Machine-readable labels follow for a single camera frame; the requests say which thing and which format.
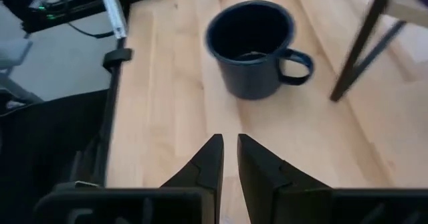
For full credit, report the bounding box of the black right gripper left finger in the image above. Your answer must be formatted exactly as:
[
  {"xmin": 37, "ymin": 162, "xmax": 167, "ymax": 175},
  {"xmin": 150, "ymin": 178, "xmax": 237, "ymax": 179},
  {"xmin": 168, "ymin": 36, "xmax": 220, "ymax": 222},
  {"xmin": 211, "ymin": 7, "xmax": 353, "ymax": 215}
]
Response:
[{"xmin": 159, "ymin": 133, "xmax": 225, "ymax": 224}]

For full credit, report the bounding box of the silver aluminium rail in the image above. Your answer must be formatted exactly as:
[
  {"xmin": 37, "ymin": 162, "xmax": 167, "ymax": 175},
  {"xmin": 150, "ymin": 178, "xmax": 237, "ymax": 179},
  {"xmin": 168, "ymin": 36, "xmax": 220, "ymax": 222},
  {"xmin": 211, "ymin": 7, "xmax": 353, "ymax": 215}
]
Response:
[{"xmin": 96, "ymin": 0, "xmax": 128, "ymax": 39}]

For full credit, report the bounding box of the dark blue speckled enamel mug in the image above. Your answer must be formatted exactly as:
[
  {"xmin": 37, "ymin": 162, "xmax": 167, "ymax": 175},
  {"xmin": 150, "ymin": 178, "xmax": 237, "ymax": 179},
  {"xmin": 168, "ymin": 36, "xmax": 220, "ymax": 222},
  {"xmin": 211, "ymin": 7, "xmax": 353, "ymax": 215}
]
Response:
[{"xmin": 204, "ymin": 0, "xmax": 315, "ymax": 101}]

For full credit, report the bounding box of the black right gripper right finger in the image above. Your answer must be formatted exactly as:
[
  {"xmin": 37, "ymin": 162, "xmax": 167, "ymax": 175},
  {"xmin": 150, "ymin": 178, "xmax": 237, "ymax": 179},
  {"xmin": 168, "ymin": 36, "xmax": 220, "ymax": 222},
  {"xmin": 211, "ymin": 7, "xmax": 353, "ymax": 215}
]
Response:
[{"xmin": 237, "ymin": 132, "xmax": 334, "ymax": 224}]

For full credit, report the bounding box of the thin black cable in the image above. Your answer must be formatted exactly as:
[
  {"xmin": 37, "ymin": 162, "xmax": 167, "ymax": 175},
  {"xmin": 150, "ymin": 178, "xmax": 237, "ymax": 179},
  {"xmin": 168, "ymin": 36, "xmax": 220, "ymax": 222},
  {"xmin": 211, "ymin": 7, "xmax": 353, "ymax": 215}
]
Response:
[{"xmin": 66, "ymin": 21, "xmax": 115, "ymax": 39}]

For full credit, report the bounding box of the black edge clamp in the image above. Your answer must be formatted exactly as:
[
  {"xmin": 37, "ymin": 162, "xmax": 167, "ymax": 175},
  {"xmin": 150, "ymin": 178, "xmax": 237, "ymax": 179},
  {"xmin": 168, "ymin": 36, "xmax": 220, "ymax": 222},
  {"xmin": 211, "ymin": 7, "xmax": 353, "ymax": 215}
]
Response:
[{"xmin": 102, "ymin": 48, "xmax": 134, "ymax": 73}]

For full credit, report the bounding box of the black-framed wooden shelf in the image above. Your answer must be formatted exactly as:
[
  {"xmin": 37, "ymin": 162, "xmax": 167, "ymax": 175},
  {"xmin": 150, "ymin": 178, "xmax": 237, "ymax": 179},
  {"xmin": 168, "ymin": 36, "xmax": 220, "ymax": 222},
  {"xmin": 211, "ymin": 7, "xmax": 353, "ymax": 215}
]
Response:
[{"xmin": 329, "ymin": 0, "xmax": 428, "ymax": 103}]

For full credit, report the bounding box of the black aluminium table frame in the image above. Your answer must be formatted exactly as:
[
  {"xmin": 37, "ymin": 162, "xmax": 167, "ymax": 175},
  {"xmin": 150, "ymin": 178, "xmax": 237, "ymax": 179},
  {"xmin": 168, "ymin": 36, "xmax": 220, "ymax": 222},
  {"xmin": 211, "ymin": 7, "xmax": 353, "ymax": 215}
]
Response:
[{"xmin": 70, "ymin": 0, "xmax": 201, "ymax": 190}]

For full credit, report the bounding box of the black electronics with green lights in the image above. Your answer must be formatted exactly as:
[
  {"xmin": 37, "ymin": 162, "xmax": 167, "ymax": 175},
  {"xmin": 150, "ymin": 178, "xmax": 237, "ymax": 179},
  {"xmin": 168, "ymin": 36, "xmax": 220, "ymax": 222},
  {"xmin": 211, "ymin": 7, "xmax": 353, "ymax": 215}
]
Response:
[{"xmin": 0, "ymin": 0, "xmax": 101, "ymax": 34}]

